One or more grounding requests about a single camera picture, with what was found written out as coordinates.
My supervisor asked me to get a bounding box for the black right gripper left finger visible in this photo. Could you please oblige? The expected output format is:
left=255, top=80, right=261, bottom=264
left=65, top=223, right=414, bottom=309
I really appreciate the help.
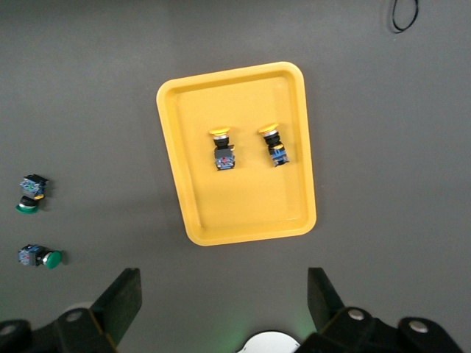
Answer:
left=0, top=267, right=144, bottom=353

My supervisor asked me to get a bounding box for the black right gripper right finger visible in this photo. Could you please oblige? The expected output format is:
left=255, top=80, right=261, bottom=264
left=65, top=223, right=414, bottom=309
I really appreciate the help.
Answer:
left=297, top=266, right=464, bottom=353

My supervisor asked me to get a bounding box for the yellow push button switch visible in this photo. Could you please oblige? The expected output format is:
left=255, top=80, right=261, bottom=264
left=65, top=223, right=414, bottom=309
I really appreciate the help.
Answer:
left=257, top=122, right=291, bottom=168
left=208, top=126, right=236, bottom=172

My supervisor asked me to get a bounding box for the dark grey table mat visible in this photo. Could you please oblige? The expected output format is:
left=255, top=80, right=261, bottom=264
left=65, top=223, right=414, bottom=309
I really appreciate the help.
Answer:
left=0, top=0, right=471, bottom=353

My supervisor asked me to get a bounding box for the yellow plastic tray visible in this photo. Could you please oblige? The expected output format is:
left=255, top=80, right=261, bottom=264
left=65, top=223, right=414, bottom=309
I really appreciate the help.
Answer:
left=155, top=60, right=317, bottom=247

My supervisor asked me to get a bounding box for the green push button switch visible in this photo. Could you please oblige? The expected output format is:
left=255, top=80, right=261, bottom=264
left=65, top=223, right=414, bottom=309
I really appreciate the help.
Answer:
left=15, top=174, right=49, bottom=214
left=17, top=243, right=63, bottom=270

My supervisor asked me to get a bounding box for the thin black loose cable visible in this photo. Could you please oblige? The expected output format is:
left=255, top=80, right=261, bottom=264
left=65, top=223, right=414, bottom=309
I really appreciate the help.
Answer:
left=391, top=0, right=420, bottom=34

